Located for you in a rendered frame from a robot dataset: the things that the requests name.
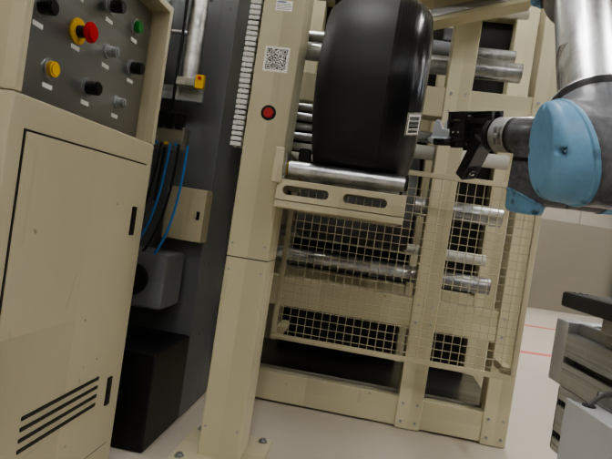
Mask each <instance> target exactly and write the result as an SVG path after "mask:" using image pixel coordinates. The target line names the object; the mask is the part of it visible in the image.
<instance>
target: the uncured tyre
mask: <svg viewBox="0 0 612 459"><path fill-rule="evenodd" d="M433 40H434V17H433V15H432V14H431V12H430V11H429V10H428V9H427V7H426V6H425V5H424V3H423V2H421V1H418V0H341V1H340V2H339V3H338V4H337V5H336V6H334V7H333V8H332V10H331V12H330V15H329V18H328V21H327V25H326V28H325V32H324V36H323V40H322V45H321V52H320V57H319V63H318V68H317V75H316V81H315V89H314V98H313V109H312V135H311V146H312V160H313V163H314V164H322V165H328V166H334V167H342V168H354V169H361V170H368V171H375V172H382V173H388V174H395V175H402V176H408V173H409V170H410V167H411V165H412V162H413V156H414V152H415V149H416V144H417V139H418V136H405V135H404V132H405V127H406V121H407V116H408V113H423V106H424V101H425V95H426V89H427V83H428V77H429V71H430V65H431V57H432V50H433Z"/></svg>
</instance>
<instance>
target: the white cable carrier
mask: <svg viewBox="0 0 612 459"><path fill-rule="evenodd" d="M251 3H252V5H250V15H249V21H248V26H247V32H246V37H245V40H246V41H245V46H244V51H245V52H243V57H242V61H243V62H242V64H241V65H242V66H243V67H242V68H241V70H240V71H241V72H242V73H240V81H239V82H240V83H241V84H239V89H238V93H239V94H237V99H236V103H237V104H238V105H236V106H235V108H236V109H235V114H237V115H234V119H237V120H233V124H234V125H232V129H234V130H232V132H231V134H232V135H234V136H231V138H230V139H231V140H234V141H230V143H229V144H230V145H232V146H233V147H234V148H242V147H243V140H244V134H243V133H245V128H246V122H247V119H246V117H247V115H248V107H249V103H250V91H251V85H252V79H253V73H254V67H255V60H256V55H257V48H258V42H259V35H260V24H261V18H262V12H263V6H264V0H251ZM248 30H249V31H248ZM235 130H236V131H235ZM241 143H242V144H241Z"/></svg>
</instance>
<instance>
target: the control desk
mask: <svg viewBox="0 0 612 459"><path fill-rule="evenodd" d="M173 13H174V8H173V7H172V6H171V5H170V4H169V3H168V1H167V0H0V459H108V456H109V449H110V443H111V436H112V431H113V424H114V418H115V411H116V405H117V393H118V386H119V380H120V374H121V368H122V362H123V355H124V349H125V342H126V336H127V329H128V318H129V312H130V305H131V299H132V292H133V286H134V279H135V273H136V267H137V261H138V249H139V243H140V236H141V230H142V223H143V218H144V211H145V205H146V198H147V192H148V180H149V173H150V167H151V161H152V155H153V148H154V146H153V145H154V144H155V138H156V132H157V125H158V113H159V108H160V101H161V95H162V88H163V82H164V75H165V69H166V63H167V56H168V45H169V39H170V32H171V26H172V19H173Z"/></svg>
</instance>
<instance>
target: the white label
mask: <svg viewBox="0 0 612 459"><path fill-rule="evenodd" d="M422 115H423V113H408V116H407V121H406V127H405V132H404V135H405V136H419V131H420V126H421V121H422Z"/></svg>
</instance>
